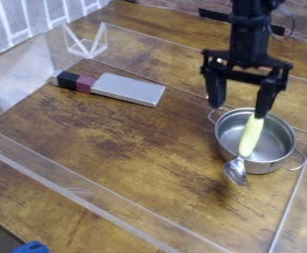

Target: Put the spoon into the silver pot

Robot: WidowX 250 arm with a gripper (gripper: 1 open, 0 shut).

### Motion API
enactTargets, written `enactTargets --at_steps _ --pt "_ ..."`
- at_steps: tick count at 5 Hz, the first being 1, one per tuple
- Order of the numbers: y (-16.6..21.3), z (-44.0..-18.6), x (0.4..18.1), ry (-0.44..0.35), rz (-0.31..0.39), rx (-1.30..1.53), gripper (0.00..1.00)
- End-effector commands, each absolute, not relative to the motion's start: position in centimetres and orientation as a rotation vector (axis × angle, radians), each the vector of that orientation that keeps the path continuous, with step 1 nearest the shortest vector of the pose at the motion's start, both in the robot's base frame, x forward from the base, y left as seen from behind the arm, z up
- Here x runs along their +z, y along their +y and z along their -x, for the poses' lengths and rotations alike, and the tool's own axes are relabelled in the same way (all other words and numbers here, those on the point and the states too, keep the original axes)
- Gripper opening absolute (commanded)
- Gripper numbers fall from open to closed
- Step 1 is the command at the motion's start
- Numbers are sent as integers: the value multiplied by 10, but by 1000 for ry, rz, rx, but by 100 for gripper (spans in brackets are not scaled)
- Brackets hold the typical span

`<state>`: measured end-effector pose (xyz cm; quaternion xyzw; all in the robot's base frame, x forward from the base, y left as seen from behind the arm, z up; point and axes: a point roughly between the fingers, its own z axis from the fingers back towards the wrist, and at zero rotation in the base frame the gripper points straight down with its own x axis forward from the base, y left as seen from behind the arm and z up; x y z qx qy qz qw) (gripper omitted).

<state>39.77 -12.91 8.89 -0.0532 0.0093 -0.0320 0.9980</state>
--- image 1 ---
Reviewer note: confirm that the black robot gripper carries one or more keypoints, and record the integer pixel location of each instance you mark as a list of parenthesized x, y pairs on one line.
[(247, 53)]

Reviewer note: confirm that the yellow handled metal spoon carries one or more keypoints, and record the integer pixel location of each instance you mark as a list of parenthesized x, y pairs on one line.
[(235, 168)]

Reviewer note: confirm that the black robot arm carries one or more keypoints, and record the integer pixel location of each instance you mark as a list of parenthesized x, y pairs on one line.
[(254, 9)]

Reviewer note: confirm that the grey block with coloured end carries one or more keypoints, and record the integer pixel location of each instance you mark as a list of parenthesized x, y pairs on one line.
[(109, 85)]

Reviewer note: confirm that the clear acrylic triangle stand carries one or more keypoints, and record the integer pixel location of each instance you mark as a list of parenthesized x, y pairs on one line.
[(84, 47)]

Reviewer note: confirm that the blue object at corner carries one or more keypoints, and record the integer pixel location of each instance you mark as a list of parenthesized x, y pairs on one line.
[(32, 247)]

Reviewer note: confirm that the black wall strip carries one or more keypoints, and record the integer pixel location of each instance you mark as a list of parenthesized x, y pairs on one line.
[(215, 15)]

